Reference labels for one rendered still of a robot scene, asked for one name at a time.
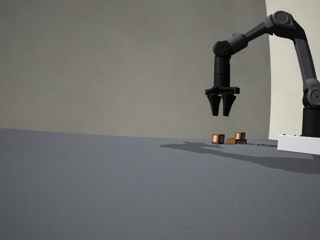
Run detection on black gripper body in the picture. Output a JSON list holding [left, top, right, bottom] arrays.
[[205, 74, 240, 95]]

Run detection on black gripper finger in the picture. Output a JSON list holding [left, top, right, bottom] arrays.
[[207, 93, 222, 116], [221, 92, 236, 117]]

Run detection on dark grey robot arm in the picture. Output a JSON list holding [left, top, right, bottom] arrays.
[[213, 10, 320, 138]]

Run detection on orange-brown digit cube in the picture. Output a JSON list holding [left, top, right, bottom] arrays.
[[211, 133, 225, 144], [234, 132, 246, 139]]

